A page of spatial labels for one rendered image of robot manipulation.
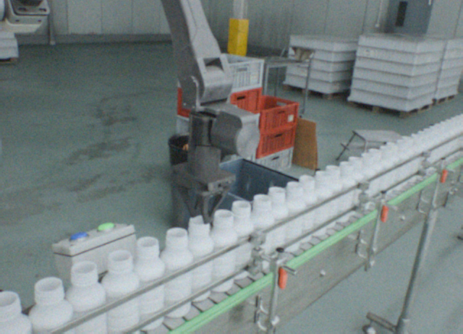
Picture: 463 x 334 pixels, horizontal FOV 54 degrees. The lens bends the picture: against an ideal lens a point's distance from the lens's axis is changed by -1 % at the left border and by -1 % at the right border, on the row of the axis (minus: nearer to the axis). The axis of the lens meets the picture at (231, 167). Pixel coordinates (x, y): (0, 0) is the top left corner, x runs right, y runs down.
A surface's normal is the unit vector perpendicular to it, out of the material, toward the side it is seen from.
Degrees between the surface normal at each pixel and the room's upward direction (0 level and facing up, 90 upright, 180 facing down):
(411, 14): 90
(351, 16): 90
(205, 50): 61
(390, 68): 90
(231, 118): 92
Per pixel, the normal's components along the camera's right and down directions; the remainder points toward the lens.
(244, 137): 0.74, 0.28
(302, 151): -0.66, 0.36
